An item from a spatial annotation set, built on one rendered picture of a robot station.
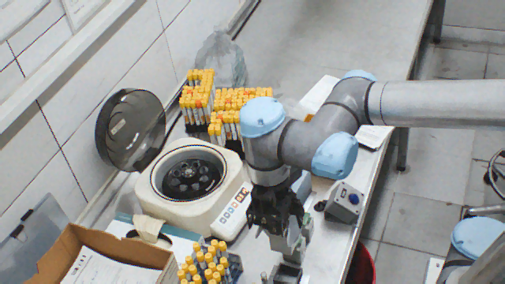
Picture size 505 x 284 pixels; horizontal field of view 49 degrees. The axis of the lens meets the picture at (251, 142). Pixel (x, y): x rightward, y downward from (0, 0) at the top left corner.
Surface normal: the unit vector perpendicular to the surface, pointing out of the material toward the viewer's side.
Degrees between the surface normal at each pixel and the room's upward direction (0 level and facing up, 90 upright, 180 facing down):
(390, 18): 0
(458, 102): 53
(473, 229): 8
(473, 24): 90
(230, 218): 25
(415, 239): 0
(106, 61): 90
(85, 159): 90
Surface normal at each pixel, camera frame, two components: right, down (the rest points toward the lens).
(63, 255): 0.91, 0.16
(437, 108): -0.61, 0.26
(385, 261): -0.12, -0.72
